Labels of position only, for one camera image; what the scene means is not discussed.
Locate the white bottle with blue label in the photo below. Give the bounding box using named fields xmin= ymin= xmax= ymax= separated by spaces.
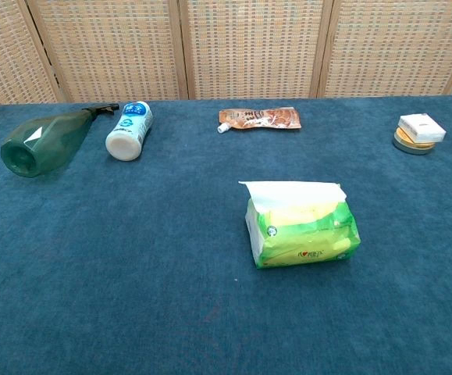
xmin=105 ymin=101 xmax=154 ymax=162

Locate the brown spout pouch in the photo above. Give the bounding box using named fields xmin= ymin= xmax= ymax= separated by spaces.
xmin=218 ymin=107 xmax=302 ymax=135

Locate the green transparent spray bottle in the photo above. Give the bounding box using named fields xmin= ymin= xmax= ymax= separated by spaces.
xmin=0 ymin=102 xmax=120 ymax=179

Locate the green tissue pack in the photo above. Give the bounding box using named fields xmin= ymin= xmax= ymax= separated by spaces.
xmin=244 ymin=197 xmax=361 ymax=270

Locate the round tape roll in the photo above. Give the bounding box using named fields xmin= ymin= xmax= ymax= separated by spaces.
xmin=392 ymin=127 xmax=437 ymax=156

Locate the blue tablecloth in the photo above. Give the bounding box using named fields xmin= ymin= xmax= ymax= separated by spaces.
xmin=0 ymin=93 xmax=452 ymax=375

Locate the small white box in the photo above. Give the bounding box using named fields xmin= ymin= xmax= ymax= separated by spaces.
xmin=397 ymin=112 xmax=447 ymax=144

